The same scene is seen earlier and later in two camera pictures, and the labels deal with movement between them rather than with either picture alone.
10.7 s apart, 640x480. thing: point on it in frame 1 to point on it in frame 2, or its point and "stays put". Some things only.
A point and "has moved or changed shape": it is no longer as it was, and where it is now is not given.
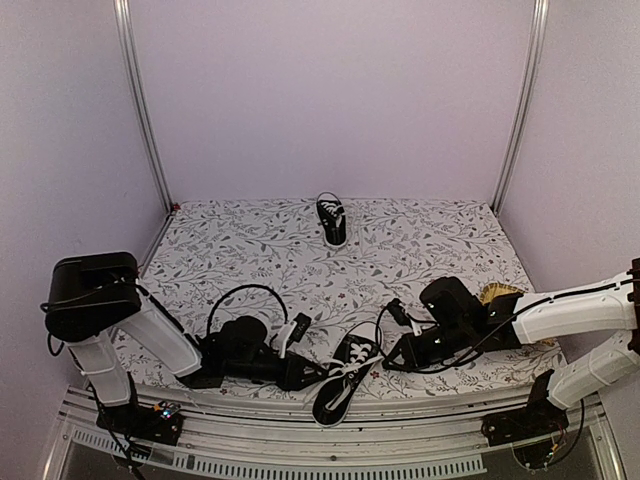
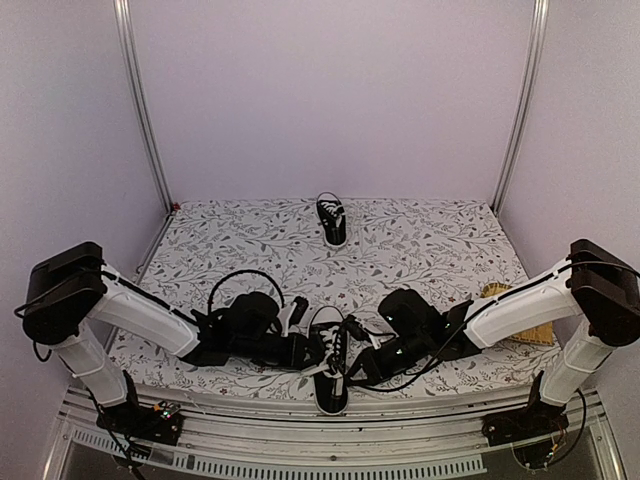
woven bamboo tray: x=497 y=290 stays put
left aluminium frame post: x=123 y=12 stays put
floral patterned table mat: x=269 y=261 stays put
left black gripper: x=293 y=377 to x=295 y=358
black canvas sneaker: x=351 y=358 has moved or changed shape
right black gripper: x=412 y=355 to x=368 y=362
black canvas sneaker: x=333 y=218 stays put
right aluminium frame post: x=541 y=13 stays put
